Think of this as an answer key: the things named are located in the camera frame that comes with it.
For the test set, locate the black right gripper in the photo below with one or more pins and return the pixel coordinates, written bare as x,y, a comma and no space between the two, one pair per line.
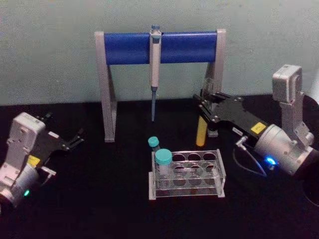
236,112

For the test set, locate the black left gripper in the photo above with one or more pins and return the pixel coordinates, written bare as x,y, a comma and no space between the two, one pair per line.
51,144

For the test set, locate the yellow plastic tube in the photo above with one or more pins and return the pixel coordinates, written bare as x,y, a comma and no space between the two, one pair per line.
202,133

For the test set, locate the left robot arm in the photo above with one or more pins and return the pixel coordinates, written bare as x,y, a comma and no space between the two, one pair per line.
22,133

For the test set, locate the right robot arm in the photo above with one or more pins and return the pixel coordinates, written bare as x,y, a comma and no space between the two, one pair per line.
279,147

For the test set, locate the small teal-capped clear tube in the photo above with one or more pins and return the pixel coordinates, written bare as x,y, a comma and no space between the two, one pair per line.
153,142

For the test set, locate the large teal-capped clear tube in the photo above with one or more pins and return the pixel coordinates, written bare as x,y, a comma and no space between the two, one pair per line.
163,156

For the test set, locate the grey pipette with blue tip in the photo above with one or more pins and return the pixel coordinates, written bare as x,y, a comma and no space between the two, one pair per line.
155,64

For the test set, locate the clear plastic tube rack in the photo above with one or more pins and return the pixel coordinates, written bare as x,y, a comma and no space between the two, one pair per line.
192,180

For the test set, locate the black table cloth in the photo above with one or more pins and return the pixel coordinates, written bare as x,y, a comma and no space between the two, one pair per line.
99,211

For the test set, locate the blue and grey pipette stand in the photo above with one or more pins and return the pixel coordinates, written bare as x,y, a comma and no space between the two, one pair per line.
127,48

